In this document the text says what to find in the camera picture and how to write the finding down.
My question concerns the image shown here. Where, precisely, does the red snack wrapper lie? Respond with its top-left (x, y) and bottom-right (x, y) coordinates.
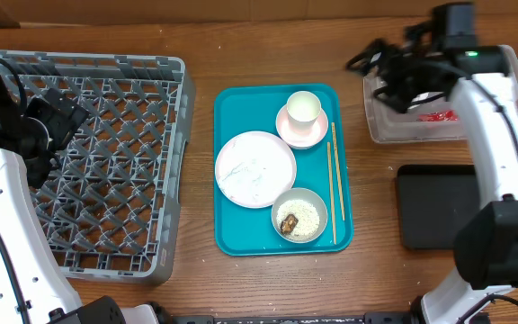
top-left (417, 110), bottom-right (458, 122)

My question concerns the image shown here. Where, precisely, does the pale green cup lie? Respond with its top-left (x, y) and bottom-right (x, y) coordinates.
top-left (286, 91), bottom-right (321, 130)

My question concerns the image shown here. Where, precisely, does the pink small bowl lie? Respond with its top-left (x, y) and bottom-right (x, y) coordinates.
top-left (276, 106), bottom-right (329, 149)

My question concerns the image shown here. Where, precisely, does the white napkin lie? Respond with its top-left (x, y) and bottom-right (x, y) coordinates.
top-left (409, 92), bottom-right (445, 109)

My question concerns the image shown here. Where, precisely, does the wooden chopstick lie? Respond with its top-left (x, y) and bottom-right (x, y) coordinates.
top-left (326, 141), bottom-right (336, 245)
top-left (331, 122), bottom-right (345, 221)

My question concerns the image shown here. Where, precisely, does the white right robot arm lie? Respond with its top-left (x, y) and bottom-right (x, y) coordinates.
top-left (346, 2), bottom-right (518, 323)

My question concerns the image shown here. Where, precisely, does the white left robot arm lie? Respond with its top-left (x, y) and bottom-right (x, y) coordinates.
top-left (0, 58), bottom-right (166, 324)

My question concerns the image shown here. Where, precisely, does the clear plastic bin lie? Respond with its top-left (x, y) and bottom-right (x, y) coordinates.
top-left (363, 45), bottom-right (518, 144)

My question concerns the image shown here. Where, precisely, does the grey plastic dish rack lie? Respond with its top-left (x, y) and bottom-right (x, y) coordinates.
top-left (0, 49), bottom-right (195, 284)

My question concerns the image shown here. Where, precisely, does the black plastic tray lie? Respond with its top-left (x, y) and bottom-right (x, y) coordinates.
top-left (395, 165), bottom-right (479, 250)

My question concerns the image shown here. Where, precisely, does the teal plastic tray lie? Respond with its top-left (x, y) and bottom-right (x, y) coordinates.
top-left (213, 83), bottom-right (354, 257)

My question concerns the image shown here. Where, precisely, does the grey bowl with rice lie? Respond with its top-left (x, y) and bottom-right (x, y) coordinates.
top-left (272, 188), bottom-right (328, 244)

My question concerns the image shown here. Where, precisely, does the white round plate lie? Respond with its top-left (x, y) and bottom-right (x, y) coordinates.
top-left (215, 130), bottom-right (297, 209)

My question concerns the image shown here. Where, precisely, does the brown food piece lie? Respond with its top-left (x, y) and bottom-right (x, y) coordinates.
top-left (280, 213), bottom-right (299, 235)

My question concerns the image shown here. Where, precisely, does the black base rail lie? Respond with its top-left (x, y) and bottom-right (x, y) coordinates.
top-left (163, 311), bottom-right (421, 324)

